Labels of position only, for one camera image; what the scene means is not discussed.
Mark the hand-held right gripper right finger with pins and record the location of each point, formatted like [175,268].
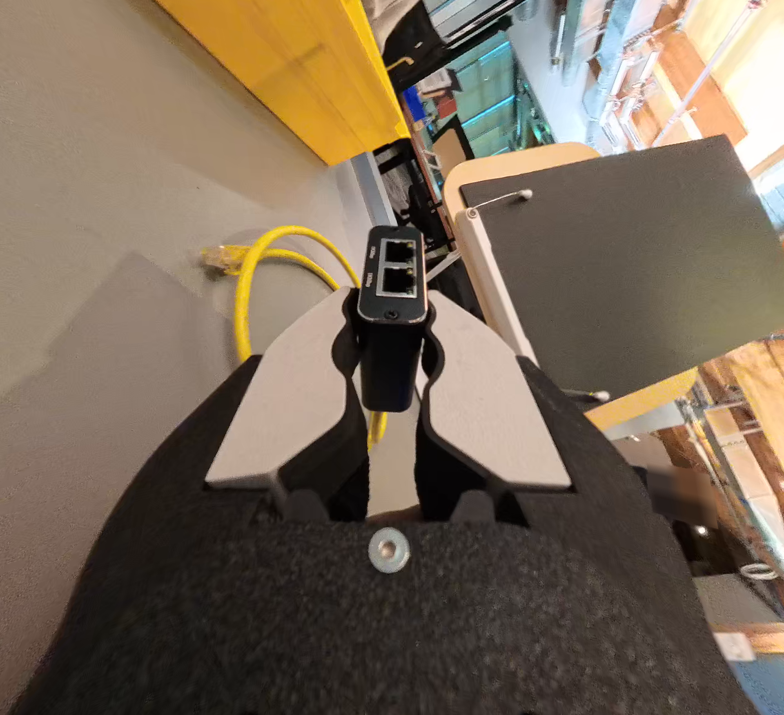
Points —
[490,409]

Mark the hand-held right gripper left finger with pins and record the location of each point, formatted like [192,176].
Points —
[288,396]

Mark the black ethernet port adapter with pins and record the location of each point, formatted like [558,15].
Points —
[392,360]

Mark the yellow plastic bin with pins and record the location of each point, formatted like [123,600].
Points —
[245,10]

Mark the black panel with wooden rim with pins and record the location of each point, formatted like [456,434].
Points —
[612,268]

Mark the white panel bracket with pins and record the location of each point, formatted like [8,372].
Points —
[484,274]

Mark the silver air duct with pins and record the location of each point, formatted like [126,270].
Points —
[618,23]

